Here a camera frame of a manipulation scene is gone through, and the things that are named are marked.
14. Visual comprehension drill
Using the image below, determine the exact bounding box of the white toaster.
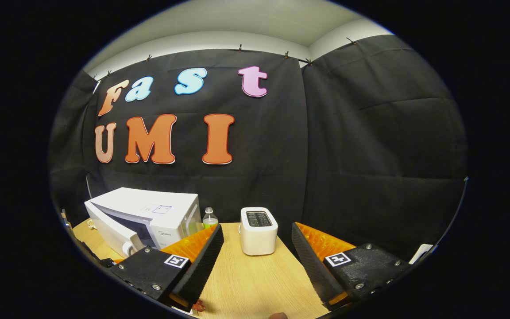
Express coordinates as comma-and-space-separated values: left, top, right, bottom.
240, 207, 278, 256

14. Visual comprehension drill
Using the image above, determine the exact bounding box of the clear bottle with green drink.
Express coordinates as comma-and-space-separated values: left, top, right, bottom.
203, 207, 219, 230

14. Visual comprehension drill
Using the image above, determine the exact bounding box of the white microwave oven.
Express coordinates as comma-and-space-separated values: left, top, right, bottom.
85, 187, 202, 259

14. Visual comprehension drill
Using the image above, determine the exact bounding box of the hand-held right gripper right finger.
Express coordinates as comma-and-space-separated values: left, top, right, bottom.
291, 222, 416, 311

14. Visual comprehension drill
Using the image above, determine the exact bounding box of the black backdrop cloth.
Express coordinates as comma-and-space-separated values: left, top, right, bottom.
48, 35, 468, 262

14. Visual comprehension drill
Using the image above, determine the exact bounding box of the white flat object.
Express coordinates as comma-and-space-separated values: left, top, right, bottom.
410, 244, 433, 265

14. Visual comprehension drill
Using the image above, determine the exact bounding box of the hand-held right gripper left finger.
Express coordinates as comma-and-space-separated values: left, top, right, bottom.
109, 223, 225, 312

